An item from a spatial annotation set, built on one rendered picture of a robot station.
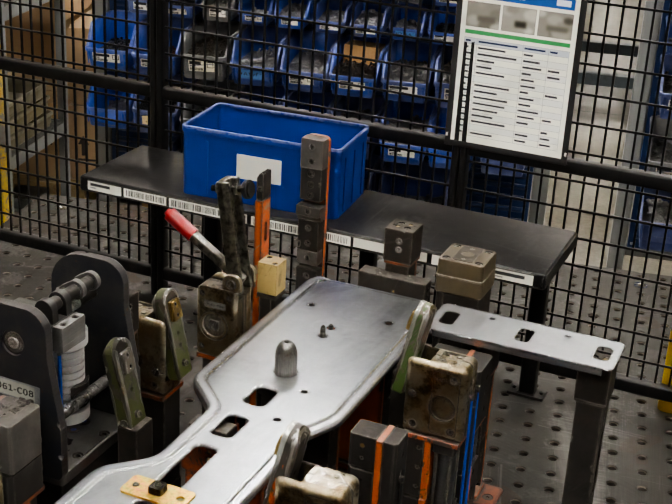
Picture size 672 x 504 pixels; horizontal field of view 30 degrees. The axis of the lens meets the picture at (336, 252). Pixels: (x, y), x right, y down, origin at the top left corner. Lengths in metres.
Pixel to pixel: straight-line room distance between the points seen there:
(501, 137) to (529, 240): 0.19
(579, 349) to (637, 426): 0.47
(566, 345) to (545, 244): 0.32
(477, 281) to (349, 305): 0.21
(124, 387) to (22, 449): 0.17
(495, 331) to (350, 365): 0.26
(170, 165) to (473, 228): 0.62
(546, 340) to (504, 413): 0.42
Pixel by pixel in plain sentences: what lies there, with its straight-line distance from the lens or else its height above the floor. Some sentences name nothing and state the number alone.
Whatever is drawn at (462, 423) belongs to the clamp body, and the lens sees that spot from 1.74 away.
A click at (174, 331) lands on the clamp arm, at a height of 1.05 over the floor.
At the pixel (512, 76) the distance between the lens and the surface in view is 2.21.
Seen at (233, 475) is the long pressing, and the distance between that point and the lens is 1.53.
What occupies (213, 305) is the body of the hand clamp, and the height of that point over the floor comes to 1.02.
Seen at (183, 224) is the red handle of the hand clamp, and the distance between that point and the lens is 1.89.
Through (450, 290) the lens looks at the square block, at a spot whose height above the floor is 1.01.
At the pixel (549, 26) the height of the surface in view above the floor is 1.38.
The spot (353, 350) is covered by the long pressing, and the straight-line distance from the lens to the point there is 1.82.
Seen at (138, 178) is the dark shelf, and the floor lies 1.03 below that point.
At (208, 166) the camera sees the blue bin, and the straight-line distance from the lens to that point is 2.27.
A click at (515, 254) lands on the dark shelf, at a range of 2.13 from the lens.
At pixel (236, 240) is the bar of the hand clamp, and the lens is 1.85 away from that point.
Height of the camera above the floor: 1.84
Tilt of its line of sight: 23 degrees down
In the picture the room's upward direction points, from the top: 3 degrees clockwise
